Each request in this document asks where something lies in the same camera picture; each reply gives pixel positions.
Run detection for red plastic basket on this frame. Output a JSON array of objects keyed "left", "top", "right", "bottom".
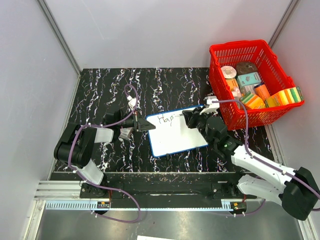
[{"left": 209, "top": 40, "right": 305, "bottom": 130}]

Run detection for blue framed whiteboard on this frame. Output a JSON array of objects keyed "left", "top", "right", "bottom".
[{"left": 146, "top": 106, "right": 208, "bottom": 158}]

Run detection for green yellow sponge box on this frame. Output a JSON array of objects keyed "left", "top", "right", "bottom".
[{"left": 240, "top": 91, "right": 266, "bottom": 110}]

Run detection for white paper sheet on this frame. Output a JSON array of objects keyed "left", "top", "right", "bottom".
[{"left": 136, "top": 235, "right": 172, "bottom": 240}]

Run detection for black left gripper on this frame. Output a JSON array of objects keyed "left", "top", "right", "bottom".
[{"left": 117, "top": 110, "right": 156, "bottom": 132}]

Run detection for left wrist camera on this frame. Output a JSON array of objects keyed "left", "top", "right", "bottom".
[{"left": 126, "top": 95, "right": 137, "bottom": 110}]

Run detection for teal box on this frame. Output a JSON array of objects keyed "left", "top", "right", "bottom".
[{"left": 236, "top": 72, "right": 262, "bottom": 88}]

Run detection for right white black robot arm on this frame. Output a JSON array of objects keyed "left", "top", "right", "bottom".
[{"left": 182, "top": 107, "right": 320, "bottom": 221}]

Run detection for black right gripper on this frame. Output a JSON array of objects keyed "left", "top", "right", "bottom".
[{"left": 182, "top": 106, "right": 215, "bottom": 147}]

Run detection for aluminium rail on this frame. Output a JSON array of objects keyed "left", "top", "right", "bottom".
[{"left": 33, "top": 181, "right": 83, "bottom": 200}]

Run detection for yellow orange sponge pack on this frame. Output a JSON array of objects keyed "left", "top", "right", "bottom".
[{"left": 264, "top": 86, "right": 304, "bottom": 108}]

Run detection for orange pink package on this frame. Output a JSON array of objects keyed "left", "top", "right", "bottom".
[{"left": 225, "top": 78, "right": 239, "bottom": 92}]

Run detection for brown round item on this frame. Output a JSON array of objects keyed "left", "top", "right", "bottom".
[{"left": 235, "top": 61, "right": 258, "bottom": 75}]

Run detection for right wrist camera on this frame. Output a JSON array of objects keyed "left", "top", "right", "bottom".
[{"left": 200, "top": 95, "right": 220, "bottom": 115}]

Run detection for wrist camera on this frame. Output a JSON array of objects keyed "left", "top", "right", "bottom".
[
  {"left": 200, "top": 95, "right": 220, "bottom": 115},
  {"left": 126, "top": 95, "right": 137, "bottom": 110}
]

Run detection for orange cylinder package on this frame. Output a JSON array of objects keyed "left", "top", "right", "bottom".
[{"left": 254, "top": 83, "right": 271, "bottom": 101}]

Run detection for white grey box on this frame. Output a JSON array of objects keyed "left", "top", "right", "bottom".
[{"left": 240, "top": 84, "right": 257, "bottom": 95}]

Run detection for white slotted cable duct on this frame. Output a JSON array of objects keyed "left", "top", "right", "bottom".
[{"left": 45, "top": 199, "right": 235, "bottom": 212}]

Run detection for white tape roll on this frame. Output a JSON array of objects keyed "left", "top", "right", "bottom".
[{"left": 220, "top": 65, "right": 237, "bottom": 79}]

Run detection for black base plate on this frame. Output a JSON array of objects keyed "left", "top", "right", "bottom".
[{"left": 79, "top": 171, "right": 258, "bottom": 201}]

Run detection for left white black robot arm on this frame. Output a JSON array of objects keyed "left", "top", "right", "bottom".
[{"left": 53, "top": 109, "right": 156, "bottom": 198}]

